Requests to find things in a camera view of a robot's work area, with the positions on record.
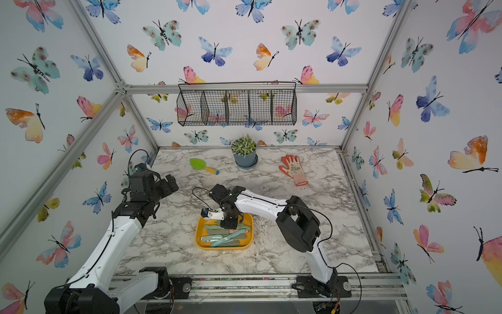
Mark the teal ceramic sheathed knife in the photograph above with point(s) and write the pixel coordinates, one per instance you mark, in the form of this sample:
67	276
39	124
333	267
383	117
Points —
236	235

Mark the green toy garden trowel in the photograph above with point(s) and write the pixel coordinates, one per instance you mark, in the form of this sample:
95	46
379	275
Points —
199	164

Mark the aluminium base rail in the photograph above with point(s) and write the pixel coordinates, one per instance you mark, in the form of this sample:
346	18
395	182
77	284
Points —
284	287

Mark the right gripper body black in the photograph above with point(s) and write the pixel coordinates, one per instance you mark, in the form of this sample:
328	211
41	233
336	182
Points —
228	222

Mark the black wire wall basket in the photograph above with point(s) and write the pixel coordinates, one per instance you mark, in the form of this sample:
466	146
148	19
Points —
249	104

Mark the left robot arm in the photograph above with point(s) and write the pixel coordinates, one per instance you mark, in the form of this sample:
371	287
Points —
88	290

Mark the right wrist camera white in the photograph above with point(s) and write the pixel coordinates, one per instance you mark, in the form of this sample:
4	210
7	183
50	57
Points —
212	214

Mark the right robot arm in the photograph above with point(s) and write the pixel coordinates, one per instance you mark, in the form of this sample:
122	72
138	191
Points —
299	227

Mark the red and pink glove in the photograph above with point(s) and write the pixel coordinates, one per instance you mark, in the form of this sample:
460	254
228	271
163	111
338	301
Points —
292	167

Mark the potted green plant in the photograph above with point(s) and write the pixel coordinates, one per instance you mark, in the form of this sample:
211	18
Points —
244	151

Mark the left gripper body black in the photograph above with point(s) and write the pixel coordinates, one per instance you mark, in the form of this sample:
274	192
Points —
163	189

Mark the yellow plastic storage tray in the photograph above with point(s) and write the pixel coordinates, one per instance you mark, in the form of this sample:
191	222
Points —
210	236

